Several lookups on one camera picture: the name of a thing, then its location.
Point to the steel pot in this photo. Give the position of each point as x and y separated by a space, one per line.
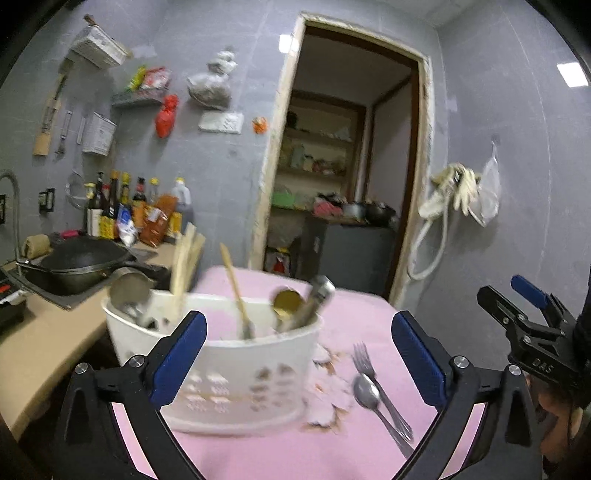
354 211

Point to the metal sink faucet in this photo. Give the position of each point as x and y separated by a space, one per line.
17 221

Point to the steel fork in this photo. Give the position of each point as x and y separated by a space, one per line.
364 364

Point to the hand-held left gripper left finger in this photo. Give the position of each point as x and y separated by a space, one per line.
180 355

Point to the red plastic bag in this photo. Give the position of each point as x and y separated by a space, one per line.
166 117

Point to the grey wall shelf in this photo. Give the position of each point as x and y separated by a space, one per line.
138 99

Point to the black pot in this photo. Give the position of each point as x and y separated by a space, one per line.
381 214

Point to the person's right hand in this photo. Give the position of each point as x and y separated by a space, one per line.
556 415

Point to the black wok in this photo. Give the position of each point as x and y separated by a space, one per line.
76 265

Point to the small white wall basket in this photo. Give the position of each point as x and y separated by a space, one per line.
99 134

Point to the wooden kitchen counter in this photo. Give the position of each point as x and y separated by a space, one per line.
46 341

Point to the dark grey cabinet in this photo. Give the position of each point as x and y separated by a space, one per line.
355 254

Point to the gold spoon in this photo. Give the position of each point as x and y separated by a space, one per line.
286 302

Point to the white and blue bag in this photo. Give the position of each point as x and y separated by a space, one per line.
125 230

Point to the large dark plastic jug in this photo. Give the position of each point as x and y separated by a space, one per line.
182 203

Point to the colourful snack packets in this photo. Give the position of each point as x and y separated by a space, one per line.
152 78

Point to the white plastic utensil holder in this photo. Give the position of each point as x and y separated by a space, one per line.
249 360

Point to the grey plastic bag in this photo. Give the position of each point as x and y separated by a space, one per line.
210 85

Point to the row of sauce bottles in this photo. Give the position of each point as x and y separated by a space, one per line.
108 207

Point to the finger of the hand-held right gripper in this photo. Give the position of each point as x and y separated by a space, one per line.
501 310
528 288

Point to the pink floral table cloth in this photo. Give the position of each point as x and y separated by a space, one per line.
360 314

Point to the clear plastic bag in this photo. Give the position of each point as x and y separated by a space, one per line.
489 184

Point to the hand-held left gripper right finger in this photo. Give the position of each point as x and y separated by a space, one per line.
418 360

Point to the cream rubber gloves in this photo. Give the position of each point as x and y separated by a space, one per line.
461 184

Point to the black stove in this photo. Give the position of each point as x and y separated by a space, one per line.
9 309

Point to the wide white wall basket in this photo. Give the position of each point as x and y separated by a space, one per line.
99 46

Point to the orange packet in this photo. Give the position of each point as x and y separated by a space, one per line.
157 221

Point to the large round steel spoon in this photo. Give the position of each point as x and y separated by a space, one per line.
127 290

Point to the green basket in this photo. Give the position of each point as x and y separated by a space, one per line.
285 199

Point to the hanging metal utensil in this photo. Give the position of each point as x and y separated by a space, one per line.
64 134

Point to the brown rag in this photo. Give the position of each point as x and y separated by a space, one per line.
37 245

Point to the white wall socket panel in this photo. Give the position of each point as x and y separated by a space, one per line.
221 122

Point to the hanging wooden spatula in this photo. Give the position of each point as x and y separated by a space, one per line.
46 129

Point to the wooden door frame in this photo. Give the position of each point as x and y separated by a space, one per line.
277 138

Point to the black wall socket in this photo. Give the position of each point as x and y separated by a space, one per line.
46 199

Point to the wooden shelf unit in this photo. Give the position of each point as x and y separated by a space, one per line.
318 138

